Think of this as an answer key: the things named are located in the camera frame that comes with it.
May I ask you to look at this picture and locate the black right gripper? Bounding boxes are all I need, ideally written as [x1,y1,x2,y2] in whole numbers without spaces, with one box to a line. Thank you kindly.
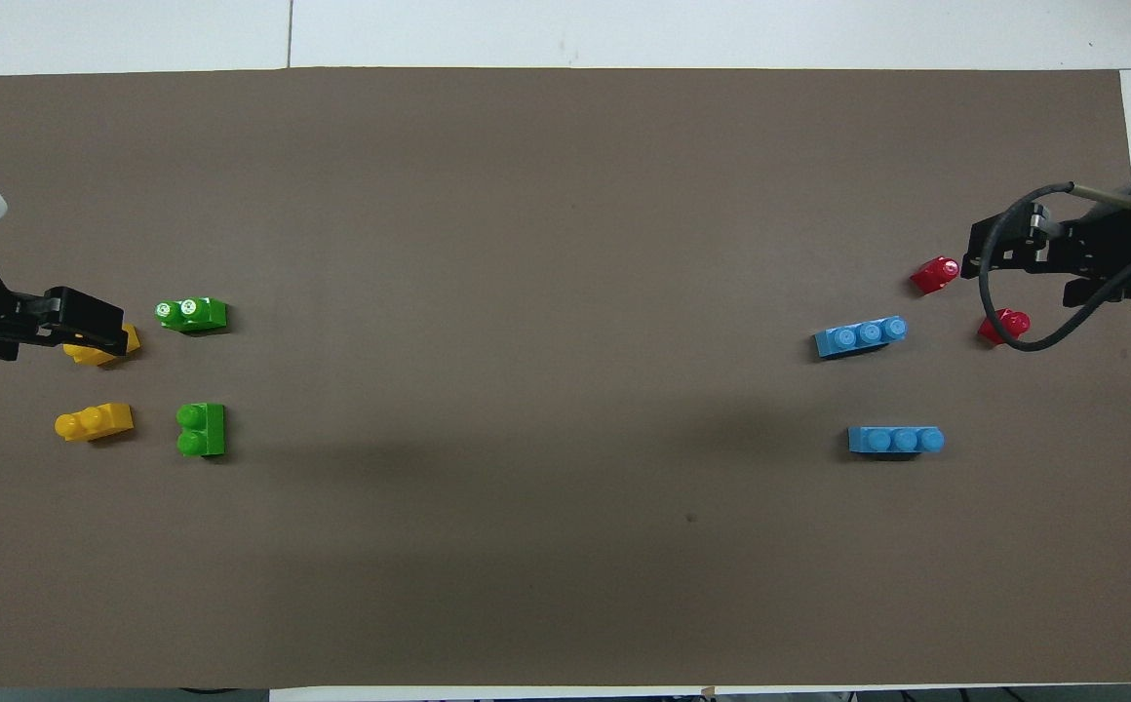
[966,199,1131,309]

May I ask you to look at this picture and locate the plain green two-stud block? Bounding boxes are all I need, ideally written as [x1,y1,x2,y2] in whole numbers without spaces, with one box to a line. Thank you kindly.
[175,402,228,458]

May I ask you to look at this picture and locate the blue three-stud block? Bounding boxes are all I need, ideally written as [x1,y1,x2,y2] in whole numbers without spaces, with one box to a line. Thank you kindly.
[847,426,946,459]
[811,315,910,361]

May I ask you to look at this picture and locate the yellow two-stud block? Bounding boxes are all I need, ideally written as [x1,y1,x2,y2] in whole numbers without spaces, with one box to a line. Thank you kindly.
[54,403,135,444]
[62,325,142,369]

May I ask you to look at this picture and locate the red one-stud block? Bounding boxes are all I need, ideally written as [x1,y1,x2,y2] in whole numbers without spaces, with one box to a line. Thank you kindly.
[977,308,1034,348]
[910,255,962,295]

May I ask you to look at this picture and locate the green block with white-printed studs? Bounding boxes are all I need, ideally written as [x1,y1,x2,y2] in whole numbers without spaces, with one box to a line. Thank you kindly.
[154,296,230,335]

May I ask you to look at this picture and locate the brown table mat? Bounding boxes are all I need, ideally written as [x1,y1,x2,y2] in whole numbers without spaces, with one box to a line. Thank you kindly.
[0,66,1131,690]

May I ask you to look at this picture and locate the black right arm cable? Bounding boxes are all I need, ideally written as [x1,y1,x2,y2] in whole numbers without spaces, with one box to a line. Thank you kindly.
[977,181,1131,353]

